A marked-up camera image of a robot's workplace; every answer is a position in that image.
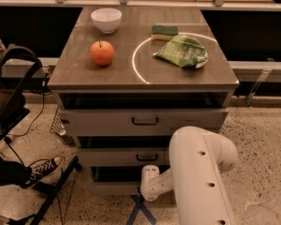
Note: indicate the grey bottom drawer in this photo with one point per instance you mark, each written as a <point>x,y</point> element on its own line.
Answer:
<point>114,180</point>

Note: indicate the grey drawer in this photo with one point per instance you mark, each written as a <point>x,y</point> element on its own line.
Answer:
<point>106,157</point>
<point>114,180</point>
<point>139,122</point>

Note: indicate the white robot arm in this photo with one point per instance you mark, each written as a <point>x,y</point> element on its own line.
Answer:
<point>197,159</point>

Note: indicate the grey drawer cabinet wooden top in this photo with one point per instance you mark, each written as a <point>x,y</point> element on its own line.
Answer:
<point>135,79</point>

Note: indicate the grey top drawer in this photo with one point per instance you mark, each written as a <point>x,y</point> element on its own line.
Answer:
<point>139,122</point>

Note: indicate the grey middle drawer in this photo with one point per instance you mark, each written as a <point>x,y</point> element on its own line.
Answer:
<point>106,157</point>

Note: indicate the orange apple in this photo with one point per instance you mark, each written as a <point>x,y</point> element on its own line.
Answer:
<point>101,53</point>

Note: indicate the green chip bag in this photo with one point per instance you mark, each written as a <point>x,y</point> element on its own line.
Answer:
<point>184,52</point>

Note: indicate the green yellow sponge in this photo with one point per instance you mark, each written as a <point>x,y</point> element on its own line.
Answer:
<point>163,32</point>

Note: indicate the white bowl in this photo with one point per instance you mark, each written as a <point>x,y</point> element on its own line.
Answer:
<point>107,19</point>

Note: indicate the blue tape cross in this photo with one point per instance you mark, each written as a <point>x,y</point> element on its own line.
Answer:
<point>139,206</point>

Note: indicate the black white sneaker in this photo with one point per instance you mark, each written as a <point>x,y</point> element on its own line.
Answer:
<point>41,168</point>

